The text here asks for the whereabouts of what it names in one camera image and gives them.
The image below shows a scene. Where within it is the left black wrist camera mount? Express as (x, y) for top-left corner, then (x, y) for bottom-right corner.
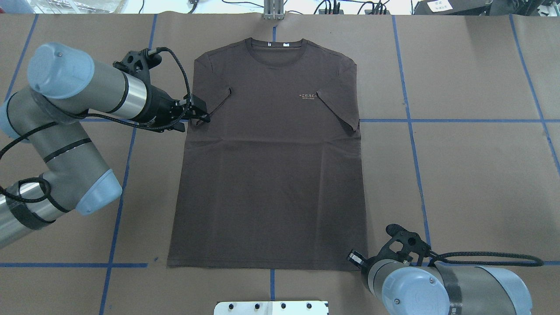
(112, 48), (162, 86)

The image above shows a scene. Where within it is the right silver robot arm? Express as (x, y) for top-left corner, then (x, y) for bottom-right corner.
(346, 250), (533, 315)

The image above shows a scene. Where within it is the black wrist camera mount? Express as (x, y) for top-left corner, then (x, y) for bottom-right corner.
(376, 224), (434, 266)
(112, 48), (162, 86)

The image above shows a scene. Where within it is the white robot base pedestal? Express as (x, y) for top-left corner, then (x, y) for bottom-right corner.
(213, 300), (330, 315)

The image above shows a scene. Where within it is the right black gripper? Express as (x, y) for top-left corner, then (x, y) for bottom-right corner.
(346, 249), (382, 289)

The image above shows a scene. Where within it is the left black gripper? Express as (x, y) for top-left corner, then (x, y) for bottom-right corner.
(140, 86), (211, 132)

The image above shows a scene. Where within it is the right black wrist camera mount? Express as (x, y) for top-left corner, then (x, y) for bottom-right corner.
(376, 224), (434, 266)

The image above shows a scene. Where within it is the aluminium frame post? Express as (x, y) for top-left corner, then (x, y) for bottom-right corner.
(263, 0), (286, 20)

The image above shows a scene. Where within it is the dark brown t-shirt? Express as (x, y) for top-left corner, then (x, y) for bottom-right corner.
(167, 38), (368, 271)

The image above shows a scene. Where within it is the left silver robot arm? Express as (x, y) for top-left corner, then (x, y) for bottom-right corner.
(1, 42), (210, 248)

